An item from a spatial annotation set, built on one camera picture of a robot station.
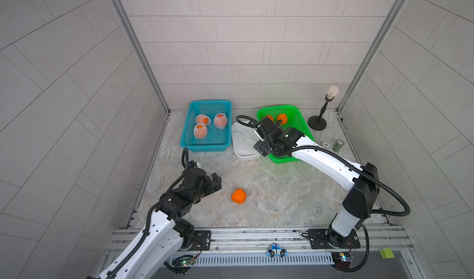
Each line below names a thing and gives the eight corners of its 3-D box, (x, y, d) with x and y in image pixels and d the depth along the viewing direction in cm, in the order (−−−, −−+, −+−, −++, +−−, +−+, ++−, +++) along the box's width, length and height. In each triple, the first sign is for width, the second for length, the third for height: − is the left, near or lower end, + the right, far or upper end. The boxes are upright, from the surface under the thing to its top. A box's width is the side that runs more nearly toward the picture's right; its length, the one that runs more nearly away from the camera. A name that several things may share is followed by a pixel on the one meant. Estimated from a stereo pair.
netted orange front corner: (231, 199, 83) (230, 195, 79) (239, 190, 86) (239, 185, 81) (239, 207, 81) (239, 203, 77) (247, 198, 84) (247, 193, 79)
